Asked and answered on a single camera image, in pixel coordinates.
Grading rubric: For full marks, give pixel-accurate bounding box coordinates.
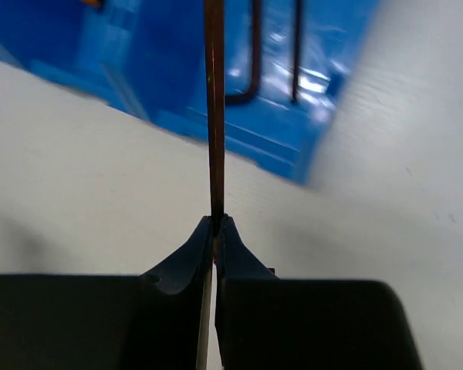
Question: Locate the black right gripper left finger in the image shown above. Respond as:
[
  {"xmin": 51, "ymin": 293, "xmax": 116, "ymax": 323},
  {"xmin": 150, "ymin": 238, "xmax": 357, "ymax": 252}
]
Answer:
[{"xmin": 139, "ymin": 216, "xmax": 212, "ymax": 369}]

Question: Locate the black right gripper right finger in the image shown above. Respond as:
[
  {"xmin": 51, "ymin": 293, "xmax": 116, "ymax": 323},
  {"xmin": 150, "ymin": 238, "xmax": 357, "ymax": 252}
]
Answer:
[{"xmin": 215, "ymin": 215, "xmax": 279, "ymax": 369}]

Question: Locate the thick long brown hex key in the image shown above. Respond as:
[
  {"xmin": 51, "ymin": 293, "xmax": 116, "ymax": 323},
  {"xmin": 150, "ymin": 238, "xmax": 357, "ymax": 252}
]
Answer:
[{"xmin": 225, "ymin": 0, "xmax": 262, "ymax": 106}]

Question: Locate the thin long brown hex key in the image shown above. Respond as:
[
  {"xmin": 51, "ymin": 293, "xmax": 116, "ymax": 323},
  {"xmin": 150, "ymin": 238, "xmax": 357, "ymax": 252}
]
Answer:
[{"xmin": 204, "ymin": 0, "xmax": 225, "ymax": 260}]

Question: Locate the short brown hex key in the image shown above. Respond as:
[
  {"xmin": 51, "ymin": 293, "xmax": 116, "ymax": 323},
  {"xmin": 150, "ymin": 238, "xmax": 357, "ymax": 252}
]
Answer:
[{"xmin": 292, "ymin": 0, "xmax": 304, "ymax": 104}]

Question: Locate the blue three-compartment bin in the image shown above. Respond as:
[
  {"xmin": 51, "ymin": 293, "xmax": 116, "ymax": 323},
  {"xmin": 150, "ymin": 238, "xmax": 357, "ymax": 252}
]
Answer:
[{"xmin": 0, "ymin": 1, "xmax": 380, "ymax": 184}]

